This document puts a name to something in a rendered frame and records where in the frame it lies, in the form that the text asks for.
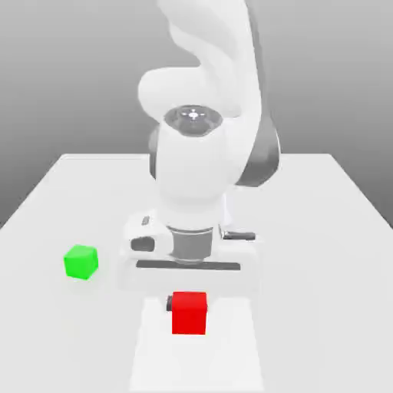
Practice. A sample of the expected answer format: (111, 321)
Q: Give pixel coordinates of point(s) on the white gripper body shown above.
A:
(187, 278)

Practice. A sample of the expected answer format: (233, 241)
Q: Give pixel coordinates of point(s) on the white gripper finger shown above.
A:
(207, 307)
(169, 303)

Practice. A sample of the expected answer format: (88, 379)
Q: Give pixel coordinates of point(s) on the small red cube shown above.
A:
(188, 314)

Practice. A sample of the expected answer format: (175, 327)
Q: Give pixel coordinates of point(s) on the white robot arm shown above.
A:
(190, 172)

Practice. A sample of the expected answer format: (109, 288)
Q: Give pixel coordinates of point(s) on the small green cube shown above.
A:
(80, 262)

